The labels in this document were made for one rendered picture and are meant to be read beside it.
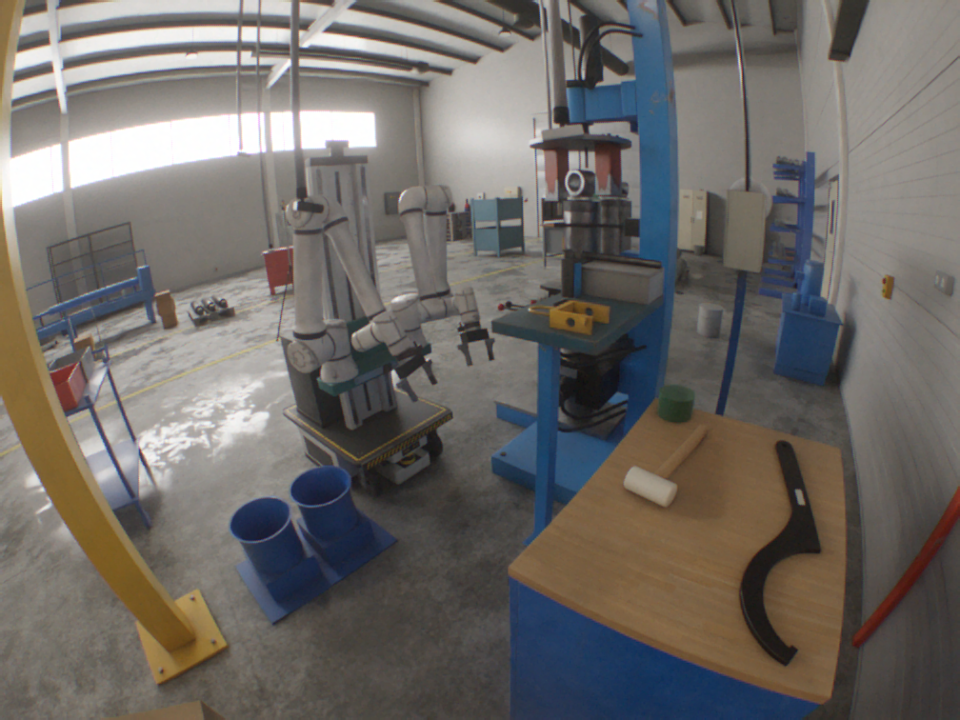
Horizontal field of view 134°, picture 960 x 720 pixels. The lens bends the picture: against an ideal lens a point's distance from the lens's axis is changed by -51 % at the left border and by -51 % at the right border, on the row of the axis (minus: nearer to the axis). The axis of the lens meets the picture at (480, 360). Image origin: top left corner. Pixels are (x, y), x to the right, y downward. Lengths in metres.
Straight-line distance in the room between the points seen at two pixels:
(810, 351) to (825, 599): 3.47
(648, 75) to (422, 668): 2.73
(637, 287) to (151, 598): 2.32
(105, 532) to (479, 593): 1.48
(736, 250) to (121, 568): 2.98
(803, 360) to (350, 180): 3.88
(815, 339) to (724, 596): 3.53
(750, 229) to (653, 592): 1.84
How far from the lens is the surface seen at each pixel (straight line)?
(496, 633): 1.71
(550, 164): 2.48
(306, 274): 1.69
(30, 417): 1.49
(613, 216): 3.66
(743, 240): 2.22
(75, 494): 1.58
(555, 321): 1.37
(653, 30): 2.28
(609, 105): 2.30
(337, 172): 2.18
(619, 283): 1.77
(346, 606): 1.89
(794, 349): 4.13
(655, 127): 2.14
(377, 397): 2.46
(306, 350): 1.75
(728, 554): 0.79
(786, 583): 0.80
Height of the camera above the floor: 1.50
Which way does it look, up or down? 23 degrees down
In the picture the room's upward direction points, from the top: 3 degrees counter-clockwise
